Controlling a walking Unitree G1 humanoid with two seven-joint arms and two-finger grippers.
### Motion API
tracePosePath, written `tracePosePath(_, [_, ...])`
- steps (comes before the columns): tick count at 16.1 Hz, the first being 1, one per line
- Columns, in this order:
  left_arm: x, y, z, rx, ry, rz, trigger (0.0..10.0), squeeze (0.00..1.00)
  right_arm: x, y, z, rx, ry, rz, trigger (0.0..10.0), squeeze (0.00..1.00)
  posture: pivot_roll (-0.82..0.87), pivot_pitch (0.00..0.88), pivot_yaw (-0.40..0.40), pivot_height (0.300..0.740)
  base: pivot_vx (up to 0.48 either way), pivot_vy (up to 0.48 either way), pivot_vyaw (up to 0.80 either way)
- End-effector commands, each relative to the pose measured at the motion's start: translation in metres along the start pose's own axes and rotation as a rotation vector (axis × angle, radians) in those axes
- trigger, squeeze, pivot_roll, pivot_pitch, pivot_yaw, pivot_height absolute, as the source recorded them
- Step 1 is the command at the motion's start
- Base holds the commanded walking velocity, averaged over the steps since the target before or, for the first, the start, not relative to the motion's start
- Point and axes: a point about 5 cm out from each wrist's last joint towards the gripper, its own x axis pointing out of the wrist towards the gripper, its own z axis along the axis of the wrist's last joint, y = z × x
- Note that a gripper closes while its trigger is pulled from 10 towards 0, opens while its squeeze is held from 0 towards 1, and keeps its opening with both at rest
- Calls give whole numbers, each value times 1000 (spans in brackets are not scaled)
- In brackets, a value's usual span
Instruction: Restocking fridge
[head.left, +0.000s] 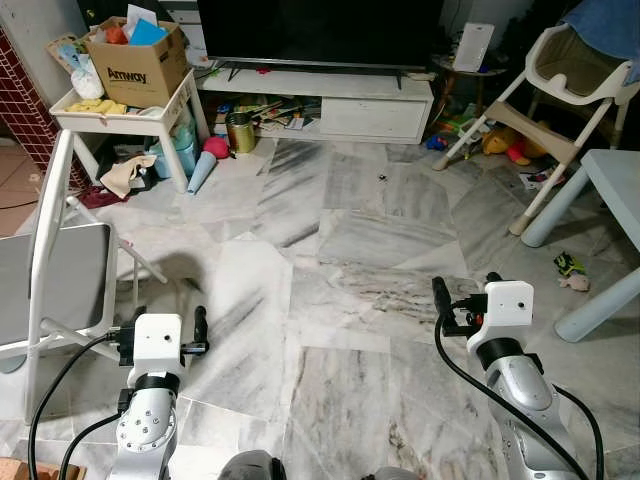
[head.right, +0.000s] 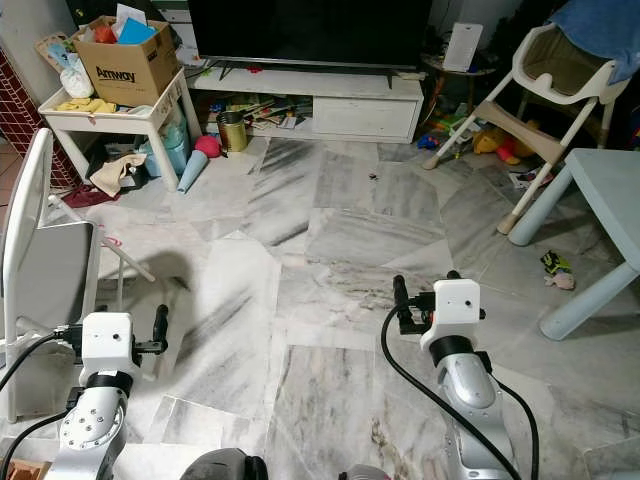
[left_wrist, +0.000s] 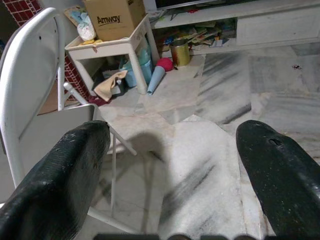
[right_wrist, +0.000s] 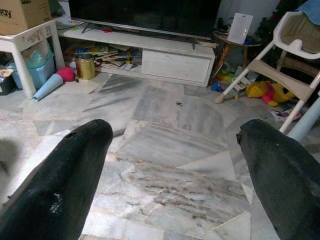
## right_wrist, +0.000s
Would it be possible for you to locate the teal plastic bag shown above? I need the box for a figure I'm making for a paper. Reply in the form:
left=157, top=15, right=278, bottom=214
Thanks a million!
left=24, top=40, right=55, bottom=70

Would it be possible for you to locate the pink plush ball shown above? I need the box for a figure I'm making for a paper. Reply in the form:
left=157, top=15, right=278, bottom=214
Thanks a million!
left=56, top=66, right=77, bottom=82

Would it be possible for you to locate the white flat box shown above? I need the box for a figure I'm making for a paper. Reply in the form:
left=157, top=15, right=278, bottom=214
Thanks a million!
left=226, top=12, right=254, bottom=45

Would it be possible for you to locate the white wooden television stand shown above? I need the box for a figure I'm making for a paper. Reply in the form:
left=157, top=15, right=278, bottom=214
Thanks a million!
left=58, top=24, right=216, bottom=88

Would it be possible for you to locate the round wooden side table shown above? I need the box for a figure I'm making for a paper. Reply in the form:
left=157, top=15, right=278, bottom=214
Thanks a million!
left=212, top=31, right=262, bottom=84

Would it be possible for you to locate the blue cloth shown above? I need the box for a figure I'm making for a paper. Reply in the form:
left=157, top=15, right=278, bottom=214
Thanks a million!
left=296, top=0, right=320, bottom=24

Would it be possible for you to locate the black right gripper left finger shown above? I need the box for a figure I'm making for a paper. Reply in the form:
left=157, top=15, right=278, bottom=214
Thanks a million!
left=0, top=119, right=114, bottom=240

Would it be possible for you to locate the black flat screen television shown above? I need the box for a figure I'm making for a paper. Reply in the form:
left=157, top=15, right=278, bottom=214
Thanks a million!
left=68, top=0, right=222, bottom=41

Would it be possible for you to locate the blue toy car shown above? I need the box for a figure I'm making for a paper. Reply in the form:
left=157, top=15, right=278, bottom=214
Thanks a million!
left=210, top=81, right=227, bottom=94

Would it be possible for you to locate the small white plastic table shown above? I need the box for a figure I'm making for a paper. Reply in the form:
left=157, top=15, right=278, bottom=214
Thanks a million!
left=0, top=18, right=66, bottom=100

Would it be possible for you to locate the light blue storage bin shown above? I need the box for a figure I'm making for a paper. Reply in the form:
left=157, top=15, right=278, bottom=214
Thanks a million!
left=11, top=53, right=56, bottom=90

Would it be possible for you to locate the light blue paper cone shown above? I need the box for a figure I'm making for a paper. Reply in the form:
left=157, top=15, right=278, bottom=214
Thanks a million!
left=32, top=73, right=65, bottom=102

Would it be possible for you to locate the yellow bear plush toy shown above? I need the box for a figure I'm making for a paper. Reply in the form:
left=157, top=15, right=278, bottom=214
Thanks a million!
left=246, top=81, right=297, bottom=107

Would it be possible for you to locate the light blue pole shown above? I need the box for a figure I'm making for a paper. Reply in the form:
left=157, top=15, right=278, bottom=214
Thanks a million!
left=289, top=91, right=320, bottom=143

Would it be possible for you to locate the white baby high chair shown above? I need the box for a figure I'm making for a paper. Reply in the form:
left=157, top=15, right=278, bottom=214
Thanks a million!
left=213, top=11, right=320, bottom=134

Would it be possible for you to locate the printed paper leaflet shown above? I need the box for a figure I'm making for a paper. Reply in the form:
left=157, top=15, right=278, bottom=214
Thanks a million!
left=270, top=108, right=304, bottom=123

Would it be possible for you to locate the brown cardboard box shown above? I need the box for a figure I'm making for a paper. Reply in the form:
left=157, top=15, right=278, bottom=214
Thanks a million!
left=0, top=0, right=52, bottom=36

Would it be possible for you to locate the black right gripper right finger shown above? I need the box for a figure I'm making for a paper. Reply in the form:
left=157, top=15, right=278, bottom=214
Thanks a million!
left=236, top=118, right=320, bottom=240

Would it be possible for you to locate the gold metal tin can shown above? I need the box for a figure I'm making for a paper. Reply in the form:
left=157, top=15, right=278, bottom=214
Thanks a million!
left=74, top=53, right=96, bottom=81

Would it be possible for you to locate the pile of children's books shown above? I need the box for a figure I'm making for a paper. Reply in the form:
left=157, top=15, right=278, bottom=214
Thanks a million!
left=94, top=42, right=142, bottom=71

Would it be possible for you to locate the dark green plant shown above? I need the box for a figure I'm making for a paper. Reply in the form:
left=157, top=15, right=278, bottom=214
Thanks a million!
left=254, top=4, right=285, bottom=47

